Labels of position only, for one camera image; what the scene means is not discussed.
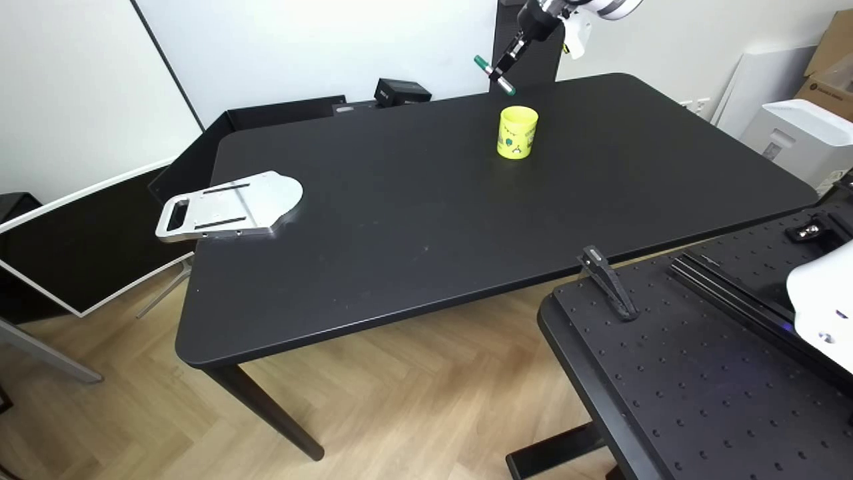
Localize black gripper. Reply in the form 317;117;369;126
491;0;571;77

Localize green marker pen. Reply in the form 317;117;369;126
473;54;517;100

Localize yellow-green ceramic mug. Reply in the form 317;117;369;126
494;104;541;164

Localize black vertical pillar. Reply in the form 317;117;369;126
489;0;575;96

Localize small black power adapter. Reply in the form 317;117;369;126
374;77;435;109

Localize flat black case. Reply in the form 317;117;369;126
206;93;350;138

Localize white leaning board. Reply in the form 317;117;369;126
710;44;820;141

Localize white box-shaped device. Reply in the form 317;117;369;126
742;96;853;198

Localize silver monitor stand base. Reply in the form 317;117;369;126
155;168;306;245

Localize brown cardboard box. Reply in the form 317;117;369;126
795;8;853;124

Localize black aluminium rails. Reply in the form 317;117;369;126
669;249;853;382

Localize black perforated breadboard table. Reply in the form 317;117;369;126
503;208;853;480

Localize black table leg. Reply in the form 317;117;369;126
206;360;327;465

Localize black monitor with white edge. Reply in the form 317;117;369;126
0;164;223;321

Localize grey metal stand leg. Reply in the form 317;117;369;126
0;317;103;388

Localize black clamp lever handle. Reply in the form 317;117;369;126
578;245;641;322

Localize small metal bracket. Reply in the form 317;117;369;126
783;213;847;254

